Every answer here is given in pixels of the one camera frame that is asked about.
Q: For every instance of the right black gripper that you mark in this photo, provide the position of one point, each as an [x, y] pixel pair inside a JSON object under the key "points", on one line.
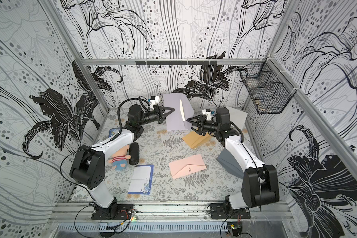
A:
{"points": [[201, 124]]}

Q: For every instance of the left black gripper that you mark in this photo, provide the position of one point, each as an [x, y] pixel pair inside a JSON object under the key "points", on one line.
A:
{"points": [[161, 114]]}

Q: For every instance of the yellow kraft envelope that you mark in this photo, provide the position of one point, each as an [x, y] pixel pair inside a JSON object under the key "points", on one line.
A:
{"points": [[194, 140]]}

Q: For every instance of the lilac grey envelope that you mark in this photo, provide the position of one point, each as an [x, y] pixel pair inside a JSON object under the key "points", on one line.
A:
{"points": [[174, 121]]}

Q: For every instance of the dark grey envelope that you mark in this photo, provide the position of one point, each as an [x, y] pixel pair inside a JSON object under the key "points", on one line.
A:
{"points": [[229, 163]]}

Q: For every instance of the white blue-bordered letter paper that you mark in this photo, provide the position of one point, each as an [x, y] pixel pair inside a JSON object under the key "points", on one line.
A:
{"points": [[141, 180]]}

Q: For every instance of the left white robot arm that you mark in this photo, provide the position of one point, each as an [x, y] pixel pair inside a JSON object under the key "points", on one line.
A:
{"points": [[88, 167]]}

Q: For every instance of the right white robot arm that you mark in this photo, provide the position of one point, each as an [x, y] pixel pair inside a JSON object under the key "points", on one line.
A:
{"points": [[260, 183]]}

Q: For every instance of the pink envelope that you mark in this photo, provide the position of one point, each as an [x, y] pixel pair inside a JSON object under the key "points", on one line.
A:
{"points": [[187, 166]]}

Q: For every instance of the white mini drawer cabinet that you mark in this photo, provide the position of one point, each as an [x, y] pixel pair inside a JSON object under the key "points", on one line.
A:
{"points": [[238, 117]]}

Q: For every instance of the pink plush doll toy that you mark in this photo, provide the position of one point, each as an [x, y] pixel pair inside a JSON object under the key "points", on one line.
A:
{"points": [[119, 159]]}

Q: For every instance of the small electronics board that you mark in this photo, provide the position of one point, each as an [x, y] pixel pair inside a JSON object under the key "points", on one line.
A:
{"points": [[234, 229]]}

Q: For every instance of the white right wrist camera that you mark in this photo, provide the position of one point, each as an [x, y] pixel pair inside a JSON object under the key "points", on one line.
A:
{"points": [[209, 114]]}

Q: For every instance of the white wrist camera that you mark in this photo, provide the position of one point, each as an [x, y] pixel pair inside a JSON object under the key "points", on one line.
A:
{"points": [[153, 101], [209, 114]]}

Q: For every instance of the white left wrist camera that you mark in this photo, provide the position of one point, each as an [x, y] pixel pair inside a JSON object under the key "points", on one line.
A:
{"points": [[153, 101]]}

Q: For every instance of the black bar on rail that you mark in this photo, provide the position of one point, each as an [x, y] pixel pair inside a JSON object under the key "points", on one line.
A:
{"points": [[176, 62]]}

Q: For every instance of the black wire mesh basket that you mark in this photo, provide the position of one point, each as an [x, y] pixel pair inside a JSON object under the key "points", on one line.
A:
{"points": [[267, 92]]}

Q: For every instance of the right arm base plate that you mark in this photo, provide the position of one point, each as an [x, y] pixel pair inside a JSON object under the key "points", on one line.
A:
{"points": [[217, 211]]}

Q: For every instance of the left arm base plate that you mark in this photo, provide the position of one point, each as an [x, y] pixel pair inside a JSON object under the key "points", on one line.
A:
{"points": [[119, 212]]}

